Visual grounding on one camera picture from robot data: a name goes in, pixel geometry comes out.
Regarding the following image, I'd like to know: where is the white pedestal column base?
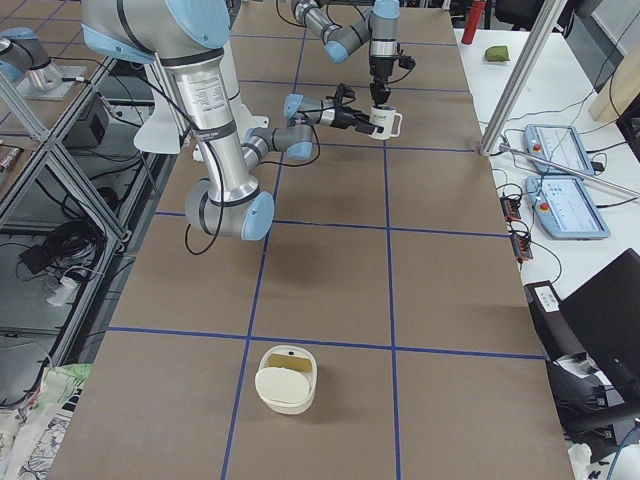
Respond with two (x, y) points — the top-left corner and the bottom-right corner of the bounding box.
(192, 69), (270, 165)

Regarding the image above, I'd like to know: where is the lower blue teach pendant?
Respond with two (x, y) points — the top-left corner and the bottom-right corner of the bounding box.
(525, 175), (610, 240)

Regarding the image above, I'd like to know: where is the upper red circuit board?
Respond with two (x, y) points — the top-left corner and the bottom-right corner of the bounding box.
(499, 196), (521, 222)

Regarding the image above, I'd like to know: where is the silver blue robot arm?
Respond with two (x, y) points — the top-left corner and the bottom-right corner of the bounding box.
(291, 1), (401, 106)
(82, 0), (400, 241)

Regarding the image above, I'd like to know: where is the red cylinder bottle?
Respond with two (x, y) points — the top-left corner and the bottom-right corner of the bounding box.
(461, 0), (486, 45)

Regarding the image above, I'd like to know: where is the lower red circuit board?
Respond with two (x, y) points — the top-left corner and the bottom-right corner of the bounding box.
(511, 233), (533, 263)

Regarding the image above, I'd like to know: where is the patterned cloth bag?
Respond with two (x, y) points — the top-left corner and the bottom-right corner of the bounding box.
(1, 363), (92, 479)

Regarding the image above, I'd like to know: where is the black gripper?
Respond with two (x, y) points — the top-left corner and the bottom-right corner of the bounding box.
(330, 105), (384, 136)
(369, 55), (396, 105)

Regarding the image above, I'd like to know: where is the upper blue teach pendant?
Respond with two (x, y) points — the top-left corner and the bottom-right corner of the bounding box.
(524, 124), (595, 176)

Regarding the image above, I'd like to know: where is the black box white label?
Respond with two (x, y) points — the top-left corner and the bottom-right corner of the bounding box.
(524, 281), (583, 361)

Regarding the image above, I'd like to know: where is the cream oval lidded box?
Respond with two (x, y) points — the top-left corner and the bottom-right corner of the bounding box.
(254, 345), (318, 415)

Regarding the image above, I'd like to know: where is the green bean bag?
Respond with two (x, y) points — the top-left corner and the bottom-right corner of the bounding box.
(484, 45), (510, 63)

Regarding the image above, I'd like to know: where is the blue teach pendant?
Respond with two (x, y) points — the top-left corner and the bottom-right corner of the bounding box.
(524, 124), (595, 176)
(525, 175), (610, 240)

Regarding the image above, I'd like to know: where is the light wooden board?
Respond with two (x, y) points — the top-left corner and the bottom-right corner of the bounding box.
(589, 44), (639, 122)

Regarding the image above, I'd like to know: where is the black monitor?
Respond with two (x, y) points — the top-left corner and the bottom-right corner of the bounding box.
(560, 248), (639, 400)

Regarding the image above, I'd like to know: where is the white mug grey inside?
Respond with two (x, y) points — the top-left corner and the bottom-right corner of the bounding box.
(369, 105), (403, 140)

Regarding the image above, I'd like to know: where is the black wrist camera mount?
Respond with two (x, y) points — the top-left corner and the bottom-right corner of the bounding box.
(396, 43), (416, 71)
(333, 83), (356, 106)

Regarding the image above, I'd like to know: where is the thin metal rod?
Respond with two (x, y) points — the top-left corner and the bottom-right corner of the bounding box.
(499, 143), (640, 199)

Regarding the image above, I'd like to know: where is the aluminium frame post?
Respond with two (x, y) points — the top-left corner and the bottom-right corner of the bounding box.
(478, 0), (567, 156)

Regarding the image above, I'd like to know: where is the red circuit board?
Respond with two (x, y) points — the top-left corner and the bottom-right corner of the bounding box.
(511, 233), (533, 263)
(499, 196), (521, 222)

